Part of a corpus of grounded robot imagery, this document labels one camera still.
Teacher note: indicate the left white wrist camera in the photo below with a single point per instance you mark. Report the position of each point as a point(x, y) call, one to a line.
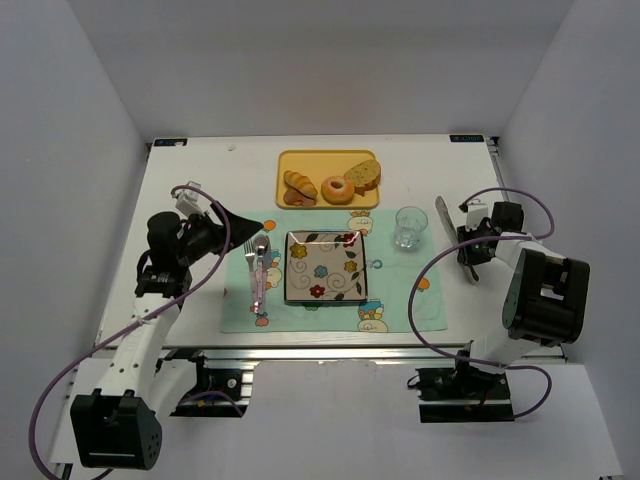
point(187, 200)

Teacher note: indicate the metal serving tongs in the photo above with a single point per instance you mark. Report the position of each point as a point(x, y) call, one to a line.
point(451, 231)

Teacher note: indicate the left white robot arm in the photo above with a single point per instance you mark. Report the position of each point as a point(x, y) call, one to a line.
point(119, 424)

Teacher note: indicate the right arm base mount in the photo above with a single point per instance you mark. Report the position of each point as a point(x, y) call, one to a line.
point(446, 396)

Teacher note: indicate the knife with pink handle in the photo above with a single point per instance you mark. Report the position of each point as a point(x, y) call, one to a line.
point(264, 257)

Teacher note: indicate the sugared orange donut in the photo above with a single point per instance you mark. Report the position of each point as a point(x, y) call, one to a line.
point(337, 190)

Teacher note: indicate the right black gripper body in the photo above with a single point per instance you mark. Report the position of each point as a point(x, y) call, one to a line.
point(464, 244)

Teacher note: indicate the reddish brown bread piece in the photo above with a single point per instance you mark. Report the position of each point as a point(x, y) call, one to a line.
point(295, 198)

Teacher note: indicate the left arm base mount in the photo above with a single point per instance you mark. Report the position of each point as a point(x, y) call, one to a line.
point(221, 389)

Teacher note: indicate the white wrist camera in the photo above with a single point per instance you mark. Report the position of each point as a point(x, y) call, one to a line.
point(187, 200)
point(476, 211)

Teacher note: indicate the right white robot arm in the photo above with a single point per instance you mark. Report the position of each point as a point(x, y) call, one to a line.
point(546, 299)

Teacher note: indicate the green cartoon placemat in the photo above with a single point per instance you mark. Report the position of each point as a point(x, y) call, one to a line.
point(392, 273)

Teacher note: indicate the square floral ceramic plate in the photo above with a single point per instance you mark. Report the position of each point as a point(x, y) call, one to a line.
point(325, 267)

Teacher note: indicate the striped bread roll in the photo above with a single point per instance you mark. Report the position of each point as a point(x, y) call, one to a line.
point(301, 183)

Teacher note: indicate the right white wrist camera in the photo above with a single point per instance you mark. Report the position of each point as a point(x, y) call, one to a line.
point(476, 211)

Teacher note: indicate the seeded bread slice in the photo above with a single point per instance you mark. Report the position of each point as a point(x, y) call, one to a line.
point(365, 176)

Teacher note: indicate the fork with pink handle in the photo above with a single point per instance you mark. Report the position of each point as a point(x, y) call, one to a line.
point(249, 255)

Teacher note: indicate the clear drinking glass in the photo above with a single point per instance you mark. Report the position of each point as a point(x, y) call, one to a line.
point(410, 225)

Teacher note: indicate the spoon with pink handle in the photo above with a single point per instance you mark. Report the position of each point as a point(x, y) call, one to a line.
point(261, 303)

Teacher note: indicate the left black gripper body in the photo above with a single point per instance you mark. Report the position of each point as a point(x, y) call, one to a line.
point(216, 227)

